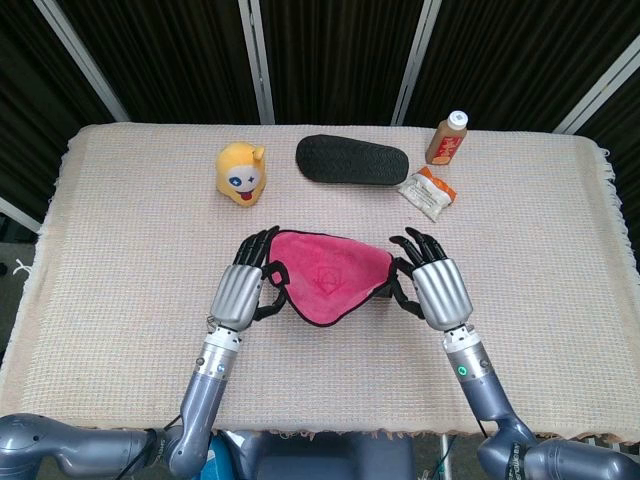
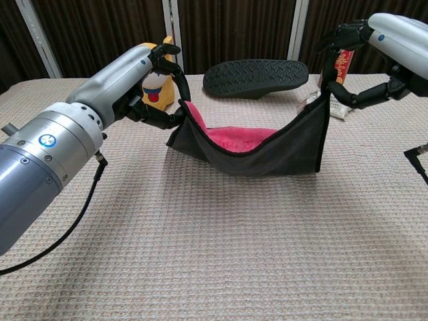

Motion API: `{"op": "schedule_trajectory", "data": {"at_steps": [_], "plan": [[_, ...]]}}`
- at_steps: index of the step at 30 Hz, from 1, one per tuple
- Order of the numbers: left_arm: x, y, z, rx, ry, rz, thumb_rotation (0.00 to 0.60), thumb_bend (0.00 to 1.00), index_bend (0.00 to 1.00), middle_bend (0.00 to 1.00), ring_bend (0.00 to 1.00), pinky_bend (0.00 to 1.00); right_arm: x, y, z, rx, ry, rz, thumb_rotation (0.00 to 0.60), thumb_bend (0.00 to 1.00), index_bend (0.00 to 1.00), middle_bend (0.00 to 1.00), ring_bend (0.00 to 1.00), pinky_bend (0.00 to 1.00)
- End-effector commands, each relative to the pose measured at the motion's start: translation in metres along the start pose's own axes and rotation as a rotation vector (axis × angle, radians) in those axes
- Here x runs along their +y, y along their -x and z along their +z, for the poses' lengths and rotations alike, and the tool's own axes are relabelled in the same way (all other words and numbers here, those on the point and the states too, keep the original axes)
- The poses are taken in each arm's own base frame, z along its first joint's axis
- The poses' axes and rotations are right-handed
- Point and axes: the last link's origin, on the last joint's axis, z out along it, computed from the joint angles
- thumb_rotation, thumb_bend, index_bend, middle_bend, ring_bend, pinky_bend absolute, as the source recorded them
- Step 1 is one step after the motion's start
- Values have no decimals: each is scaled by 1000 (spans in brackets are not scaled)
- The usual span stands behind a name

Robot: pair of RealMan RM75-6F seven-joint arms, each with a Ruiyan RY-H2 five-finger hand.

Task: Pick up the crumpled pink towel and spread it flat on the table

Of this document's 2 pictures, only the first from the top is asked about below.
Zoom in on white and orange snack packet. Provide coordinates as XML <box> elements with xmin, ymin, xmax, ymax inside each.
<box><xmin>397</xmin><ymin>165</ymin><xmax>459</xmax><ymax>224</ymax></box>

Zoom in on pink towel with black trim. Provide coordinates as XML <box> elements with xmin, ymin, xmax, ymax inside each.
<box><xmin>264</xmin><ymin>229</ymin><xmax>399</xmax><ymax>329</ymax></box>

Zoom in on beige woven tablecloth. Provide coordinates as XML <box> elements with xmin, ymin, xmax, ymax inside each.
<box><xmin>0</xmin><ymin>122</ymin><xmax>640</xmax><ymax>446</ymax></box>

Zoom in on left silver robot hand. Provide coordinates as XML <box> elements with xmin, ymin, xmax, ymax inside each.
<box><xmin>208</xmin><ymin>225</ymin><xmax>291</xmax><ymax>331</ymax></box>

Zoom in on black slipper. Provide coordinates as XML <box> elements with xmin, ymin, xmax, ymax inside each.
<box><xmin>294</xmin><ymin>133</ymin><xmax>411</xmax><ymax>187</ymax></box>

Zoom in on yellow plush monster toy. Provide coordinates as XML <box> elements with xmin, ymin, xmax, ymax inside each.
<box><xmin>215</xmin><ymin>142</ymin><xmax>267</xmax><ymax>207</ymax></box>

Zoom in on blue plastic object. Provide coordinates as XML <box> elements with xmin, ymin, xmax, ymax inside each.
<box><xmin>202</xmin><ymin>433</ymin><xmax>226</xmax><ymax>480</ymax></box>

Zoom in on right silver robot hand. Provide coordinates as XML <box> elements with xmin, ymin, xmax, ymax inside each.
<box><xmin>388</xmin><ymin>227</ymin><xmax>475</xmax><ymax>332</ymax></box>

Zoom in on white table leg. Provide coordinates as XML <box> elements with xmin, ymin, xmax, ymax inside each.
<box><xmin>438</xmin><ymin>433</ymin><xmax>454</xmax><ymax>480</ymax></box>

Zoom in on dark blue robot torso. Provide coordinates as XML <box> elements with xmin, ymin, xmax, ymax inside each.
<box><xmin>219</xmin><ymin>429</ymin><xmax>416</xmax><ymax>480</ymax></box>

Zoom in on brown juice bottle red label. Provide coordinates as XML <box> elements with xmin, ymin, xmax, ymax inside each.
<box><xmin>425</xmin><ymin>110</ymin><xmax>470</xmax><ymax>167</ymax></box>

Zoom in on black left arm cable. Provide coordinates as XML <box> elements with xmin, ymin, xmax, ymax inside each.
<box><xmin>119</xmin><ymin>414</ymin><xmax>184</xmax><ymax>480</ymax></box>

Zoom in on white partition post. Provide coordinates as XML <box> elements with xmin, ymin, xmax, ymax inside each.
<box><xmin>552</xmin><ymin>34</ymin><xmax>640</xmax><ymax>135</ymax></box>
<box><xmin>33</xmin><ymin>0</ymin><xmax>131</xmax><ymax>124</ymax></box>
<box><xmin>391</xmin><ymin>0</ymin><xmax>442</xmax><ymax>126</ymax></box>
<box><xmin>238</xmin><ymin>0</ymin><xmax>276</xmax><ymax>125</ymax></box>
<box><xmin>0</xmin><ymin>196</ymin><xmax>42</xmax><ymax>234</ymax></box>

